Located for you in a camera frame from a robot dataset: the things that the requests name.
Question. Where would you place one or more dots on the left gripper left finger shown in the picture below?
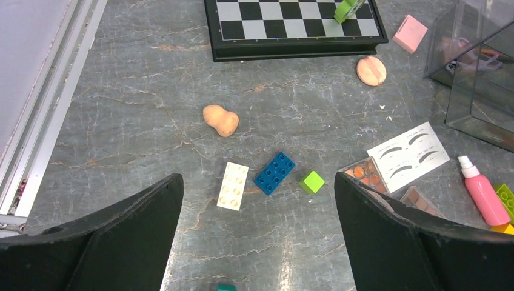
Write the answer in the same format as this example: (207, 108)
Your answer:
(124, 246)

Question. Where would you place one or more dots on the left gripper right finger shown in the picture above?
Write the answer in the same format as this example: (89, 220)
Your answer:
(392, 246)

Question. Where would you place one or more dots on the brown eyeshadow palette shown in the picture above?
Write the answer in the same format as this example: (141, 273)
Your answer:
(415, 198)

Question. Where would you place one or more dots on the small clear eyeshadow palette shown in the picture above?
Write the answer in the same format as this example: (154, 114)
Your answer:
(367, 172)

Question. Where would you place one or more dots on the pink bottle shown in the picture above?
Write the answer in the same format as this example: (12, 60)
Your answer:
(483, 194)

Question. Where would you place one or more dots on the cream wooden block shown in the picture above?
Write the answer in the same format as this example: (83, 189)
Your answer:
(232, 187)

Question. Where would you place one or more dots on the blue block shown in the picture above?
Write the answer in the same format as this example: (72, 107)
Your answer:
(274, 173)

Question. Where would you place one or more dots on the beige makeup sponge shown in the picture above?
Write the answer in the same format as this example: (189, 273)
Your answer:
(223, 121)

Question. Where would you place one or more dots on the peach powder puff brush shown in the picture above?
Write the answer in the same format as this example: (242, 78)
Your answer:
(371, 71)

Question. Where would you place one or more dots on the clear acrylic makeup organizer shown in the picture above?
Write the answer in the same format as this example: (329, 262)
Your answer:
(480, 103)

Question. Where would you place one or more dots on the pink sponge pad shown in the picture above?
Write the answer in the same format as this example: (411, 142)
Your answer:
(410, 34)

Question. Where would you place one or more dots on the white eyebrow stencil card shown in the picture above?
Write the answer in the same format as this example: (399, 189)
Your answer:
(408, 156)

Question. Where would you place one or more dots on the small green cube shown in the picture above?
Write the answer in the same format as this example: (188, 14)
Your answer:
(311, 183)

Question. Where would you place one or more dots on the teal cube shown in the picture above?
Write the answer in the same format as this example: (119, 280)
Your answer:
(226, 287)

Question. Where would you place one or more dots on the yellow cube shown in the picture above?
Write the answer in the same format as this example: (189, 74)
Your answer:
(505, 228)

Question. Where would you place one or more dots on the green lego brick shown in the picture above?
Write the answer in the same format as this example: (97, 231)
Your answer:
(506, 197)

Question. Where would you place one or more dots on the green toy block on chessboard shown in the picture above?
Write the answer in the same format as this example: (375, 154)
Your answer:
(346, 9)

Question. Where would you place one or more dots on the black white chessboard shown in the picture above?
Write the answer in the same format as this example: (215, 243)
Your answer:
(252, 30)

